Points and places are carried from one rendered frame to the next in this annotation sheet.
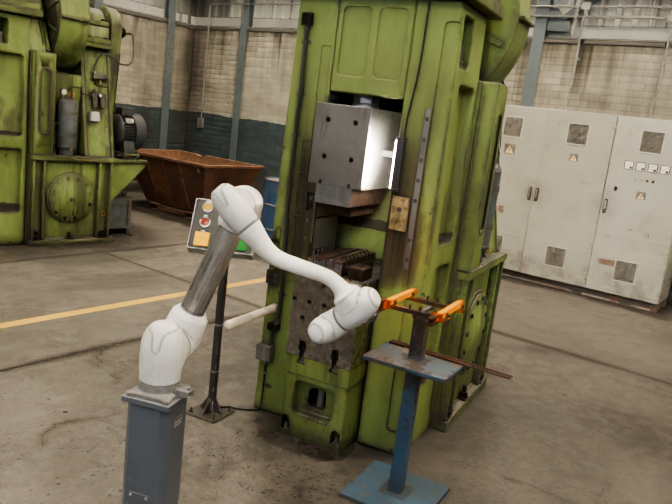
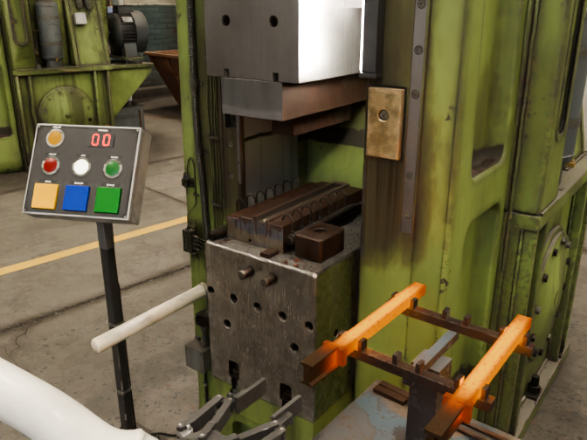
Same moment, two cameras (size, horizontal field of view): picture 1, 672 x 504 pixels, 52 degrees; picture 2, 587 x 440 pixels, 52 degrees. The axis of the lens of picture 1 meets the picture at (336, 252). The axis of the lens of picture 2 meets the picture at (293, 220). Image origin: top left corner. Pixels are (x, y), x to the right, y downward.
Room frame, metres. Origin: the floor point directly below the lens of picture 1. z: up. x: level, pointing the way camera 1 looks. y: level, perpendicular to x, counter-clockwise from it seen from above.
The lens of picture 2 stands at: (1.91, -0.34, 1.55)
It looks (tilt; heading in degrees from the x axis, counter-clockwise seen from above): 20 degrees down; 11
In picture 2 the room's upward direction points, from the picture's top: straight up
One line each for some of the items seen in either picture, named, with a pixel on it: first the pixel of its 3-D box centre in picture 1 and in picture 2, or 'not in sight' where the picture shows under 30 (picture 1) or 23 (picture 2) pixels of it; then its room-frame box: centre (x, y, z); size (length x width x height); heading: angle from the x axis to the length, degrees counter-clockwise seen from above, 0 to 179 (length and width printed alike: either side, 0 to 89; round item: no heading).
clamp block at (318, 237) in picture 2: (360, 272); (320, 242); (3.38, -0.14, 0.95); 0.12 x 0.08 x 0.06; 155
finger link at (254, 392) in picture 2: not in sight; (251, 395); (2.72, -0.12, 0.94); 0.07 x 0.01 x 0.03; 152
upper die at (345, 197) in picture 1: (350, 193); (299, 89); (3.59, -0.04, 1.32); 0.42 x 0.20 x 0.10; 155
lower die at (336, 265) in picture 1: (342, 259); (298, 210); (3.59, -0.04, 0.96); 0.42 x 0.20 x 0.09; 155
